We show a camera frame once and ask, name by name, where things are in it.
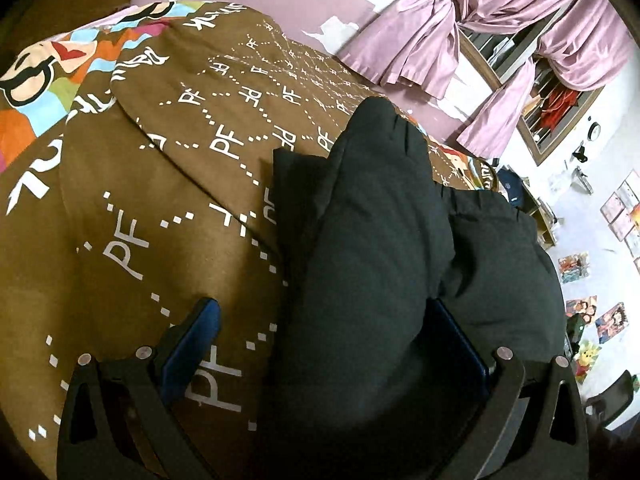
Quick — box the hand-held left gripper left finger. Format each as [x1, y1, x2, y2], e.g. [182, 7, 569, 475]
[57, 297, 222, 480]

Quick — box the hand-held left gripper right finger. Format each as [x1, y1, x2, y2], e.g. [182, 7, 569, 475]
[426, 298, 591, 480]

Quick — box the black jacket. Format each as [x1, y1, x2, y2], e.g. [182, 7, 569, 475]
[252, 96, 568, 480]

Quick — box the wooden shelf unit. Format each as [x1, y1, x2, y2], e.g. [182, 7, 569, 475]
[520, 176, 564, 249]

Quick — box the black chair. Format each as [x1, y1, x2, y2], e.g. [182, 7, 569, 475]
[584, 369, 640, 432]

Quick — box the dark blue bag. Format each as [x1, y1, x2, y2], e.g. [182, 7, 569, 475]
[496, 166, 527, 207]

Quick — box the printed brown blanket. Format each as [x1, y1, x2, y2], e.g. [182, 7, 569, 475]
[0, 0, 501, 480]

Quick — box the pink curtain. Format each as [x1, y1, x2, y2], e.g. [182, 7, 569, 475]
[456, 0, 634, 159]
[340, 0, 592, 102]

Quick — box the red hanging cloth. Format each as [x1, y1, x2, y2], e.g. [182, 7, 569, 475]
[536, 86, 582, 129]

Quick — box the group of wall posters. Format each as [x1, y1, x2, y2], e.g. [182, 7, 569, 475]
[547, 170, 640, 386]

